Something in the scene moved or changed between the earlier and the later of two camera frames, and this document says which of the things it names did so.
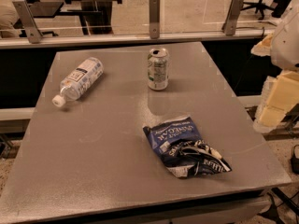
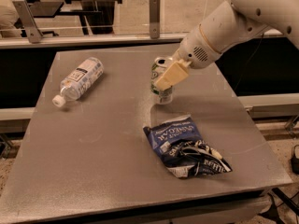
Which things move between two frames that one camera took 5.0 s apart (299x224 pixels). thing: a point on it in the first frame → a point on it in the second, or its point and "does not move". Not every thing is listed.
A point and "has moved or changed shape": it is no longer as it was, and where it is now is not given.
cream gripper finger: (279, 96) → (194, 50)
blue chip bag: (186, 155) does not move
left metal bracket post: (28, 21) does not move
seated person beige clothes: (8, 17) does not move
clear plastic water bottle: (78, 80) does not move
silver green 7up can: (158, 69) has moved or changed shape
